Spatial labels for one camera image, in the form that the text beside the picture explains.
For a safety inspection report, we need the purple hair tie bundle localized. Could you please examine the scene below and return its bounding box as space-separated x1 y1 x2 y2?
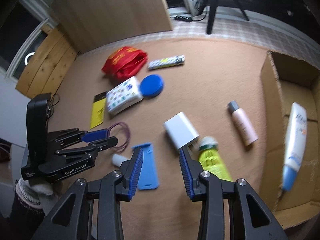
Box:
106 122 131 153

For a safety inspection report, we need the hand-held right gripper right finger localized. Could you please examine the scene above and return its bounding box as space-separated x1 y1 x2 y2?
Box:
179 147 288 240

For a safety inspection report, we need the light wooden board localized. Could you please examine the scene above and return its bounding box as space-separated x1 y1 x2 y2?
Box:
50 0 174 54

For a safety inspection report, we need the blue round case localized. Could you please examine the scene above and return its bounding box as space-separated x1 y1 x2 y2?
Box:
140 74 165 98

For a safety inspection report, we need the plaid mat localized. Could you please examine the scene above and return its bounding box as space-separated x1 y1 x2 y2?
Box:
170 17 320 70

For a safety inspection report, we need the yellow and black packet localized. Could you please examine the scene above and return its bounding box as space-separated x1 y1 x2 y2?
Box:
89 92 108 130

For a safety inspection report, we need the cardboard box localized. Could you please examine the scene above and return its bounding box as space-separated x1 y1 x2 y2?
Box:
259 51 320 230

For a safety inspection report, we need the black cable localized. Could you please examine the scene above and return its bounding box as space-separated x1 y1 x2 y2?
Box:
46 94 60 118

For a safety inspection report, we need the patterned tissue pack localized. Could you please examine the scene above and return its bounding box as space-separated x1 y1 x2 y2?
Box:
105 76 144 117

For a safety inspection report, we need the small white bottle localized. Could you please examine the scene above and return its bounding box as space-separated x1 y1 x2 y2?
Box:
112 154 129 167

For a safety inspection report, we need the red snack packet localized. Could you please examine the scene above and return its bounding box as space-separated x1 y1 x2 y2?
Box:
101 45 148 82

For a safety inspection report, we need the white window frame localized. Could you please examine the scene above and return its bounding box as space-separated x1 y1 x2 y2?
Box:
5 0 60 80

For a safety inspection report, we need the person's left hand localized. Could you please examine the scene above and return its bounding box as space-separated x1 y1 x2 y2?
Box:
15 179 54 205

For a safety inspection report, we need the yellow nylon shuttlecock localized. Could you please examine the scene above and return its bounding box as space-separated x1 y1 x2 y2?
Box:
196 136 234 182

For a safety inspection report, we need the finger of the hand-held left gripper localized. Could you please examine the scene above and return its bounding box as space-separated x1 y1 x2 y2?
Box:
54 136 118 163
47 128 110 145

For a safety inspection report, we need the blue plastic holder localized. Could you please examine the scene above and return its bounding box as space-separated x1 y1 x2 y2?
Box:
131 142 160 190

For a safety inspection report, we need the person's left forearm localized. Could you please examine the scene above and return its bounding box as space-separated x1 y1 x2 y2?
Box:
10 195 47 222

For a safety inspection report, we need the black tripod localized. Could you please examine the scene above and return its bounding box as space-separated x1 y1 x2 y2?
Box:
194 0 250 35

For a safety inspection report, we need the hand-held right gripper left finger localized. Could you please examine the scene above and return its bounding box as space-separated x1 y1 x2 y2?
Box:
31 147 145 240

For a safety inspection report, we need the white power adapter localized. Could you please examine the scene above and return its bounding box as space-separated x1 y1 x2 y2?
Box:
163 112 200 150

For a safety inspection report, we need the patterned blister strip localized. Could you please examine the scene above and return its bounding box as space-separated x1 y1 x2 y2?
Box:
147 54 185 70

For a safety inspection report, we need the pine wood panel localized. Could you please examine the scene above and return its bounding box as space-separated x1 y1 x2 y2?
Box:
15 25 78 99

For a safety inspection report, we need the white tube with cap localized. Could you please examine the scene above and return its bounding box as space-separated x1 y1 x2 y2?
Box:
227 100 259 147

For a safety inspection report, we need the white sunscreen tube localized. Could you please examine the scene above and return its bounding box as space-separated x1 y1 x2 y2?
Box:
281 102 308 192

